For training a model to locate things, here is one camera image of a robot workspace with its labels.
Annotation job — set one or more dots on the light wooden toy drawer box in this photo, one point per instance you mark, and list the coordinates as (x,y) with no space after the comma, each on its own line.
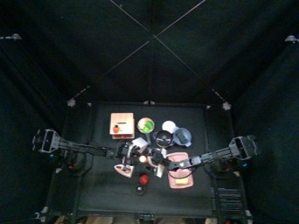
(122,124)

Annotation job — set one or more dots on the white toy knife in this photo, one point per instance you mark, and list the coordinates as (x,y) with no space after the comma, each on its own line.
(160,172)

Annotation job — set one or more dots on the pale orange toy egg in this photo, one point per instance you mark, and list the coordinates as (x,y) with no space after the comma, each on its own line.
(143,159)

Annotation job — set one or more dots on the small black round toy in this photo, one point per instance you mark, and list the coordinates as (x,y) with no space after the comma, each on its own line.
(140,190)

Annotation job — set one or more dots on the green round object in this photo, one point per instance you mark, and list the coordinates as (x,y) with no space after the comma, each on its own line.
(146,125)

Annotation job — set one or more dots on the blue-grey toy bowl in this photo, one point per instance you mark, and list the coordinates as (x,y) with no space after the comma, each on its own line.
(182,136)

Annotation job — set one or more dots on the black toy pot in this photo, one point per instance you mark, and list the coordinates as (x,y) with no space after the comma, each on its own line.
(163,138)

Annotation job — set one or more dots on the red toy tomato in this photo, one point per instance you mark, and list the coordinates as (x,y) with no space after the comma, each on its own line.
(144,179)

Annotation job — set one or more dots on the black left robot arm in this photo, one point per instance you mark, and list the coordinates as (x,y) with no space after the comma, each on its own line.
(78,146)

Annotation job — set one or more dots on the pink triangular toy slice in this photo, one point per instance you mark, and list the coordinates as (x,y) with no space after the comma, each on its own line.
(119,170)

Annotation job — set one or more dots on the white round toy lid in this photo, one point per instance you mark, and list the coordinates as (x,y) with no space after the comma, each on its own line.
(168,126)

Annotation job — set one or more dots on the yellow toy butter block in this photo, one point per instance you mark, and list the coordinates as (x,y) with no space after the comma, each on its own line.
(182,181)

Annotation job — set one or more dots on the orange toy carrot piece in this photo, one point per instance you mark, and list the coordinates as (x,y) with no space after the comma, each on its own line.
(116,128)

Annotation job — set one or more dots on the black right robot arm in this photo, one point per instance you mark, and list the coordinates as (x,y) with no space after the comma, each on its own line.
(218,153)

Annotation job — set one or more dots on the pink toy cutting board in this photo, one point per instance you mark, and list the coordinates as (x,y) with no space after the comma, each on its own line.
(183,176)

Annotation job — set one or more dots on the white cube block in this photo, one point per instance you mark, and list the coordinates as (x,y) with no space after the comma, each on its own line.
(139,143)

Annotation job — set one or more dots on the grey metal frame bracket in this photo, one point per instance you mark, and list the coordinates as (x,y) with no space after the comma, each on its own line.
(226,105)
(15,37)
(71,102)
(291,38)

